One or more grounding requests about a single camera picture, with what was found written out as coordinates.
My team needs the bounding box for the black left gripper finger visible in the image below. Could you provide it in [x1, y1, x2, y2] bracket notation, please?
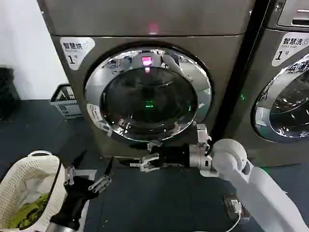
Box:
[87, 157, 114, 194]
[63, 149, 88, 186]

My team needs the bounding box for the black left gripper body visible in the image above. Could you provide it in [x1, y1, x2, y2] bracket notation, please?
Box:
[49, 175, 97, 231]

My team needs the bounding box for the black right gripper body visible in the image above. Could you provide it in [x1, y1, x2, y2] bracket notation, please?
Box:
[150, 144, 192, 168]

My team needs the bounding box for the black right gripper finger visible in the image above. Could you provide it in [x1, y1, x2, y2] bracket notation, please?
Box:
[129, 154, 160, 173]
[146, 141, 163, 153]

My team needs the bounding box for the white cloth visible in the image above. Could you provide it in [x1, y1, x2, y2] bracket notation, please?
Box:
[18, 176, 50, 203]

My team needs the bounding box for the white woven laundry basket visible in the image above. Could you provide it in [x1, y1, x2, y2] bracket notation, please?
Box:
[0, 150, 68, 231]

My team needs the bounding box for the green cloth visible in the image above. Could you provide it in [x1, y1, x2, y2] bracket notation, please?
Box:
[9, 192, 52, 229]

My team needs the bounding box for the round glass dryer door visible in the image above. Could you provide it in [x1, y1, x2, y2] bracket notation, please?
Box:
[84, 43, 213, 143]

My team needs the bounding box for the grey slatted plastic crate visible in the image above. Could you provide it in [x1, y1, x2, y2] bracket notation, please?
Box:
[50, 83, 84, 119]

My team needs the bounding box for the black box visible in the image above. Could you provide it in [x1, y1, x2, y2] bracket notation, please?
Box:
[0, 67, 22, 119]

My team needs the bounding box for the grey dryer with round door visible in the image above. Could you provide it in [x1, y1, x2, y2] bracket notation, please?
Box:
[36, 0, 257, 168]

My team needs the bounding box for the round glass washer door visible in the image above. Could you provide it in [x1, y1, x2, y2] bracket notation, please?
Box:
[250, 69, 309, 144]

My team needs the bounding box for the grey washer with round door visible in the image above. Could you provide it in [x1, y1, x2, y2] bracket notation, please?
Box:
[226, 0, 309, 168]

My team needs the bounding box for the white cable with plug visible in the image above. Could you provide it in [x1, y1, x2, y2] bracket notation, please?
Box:
[223, 192, 245, 232]

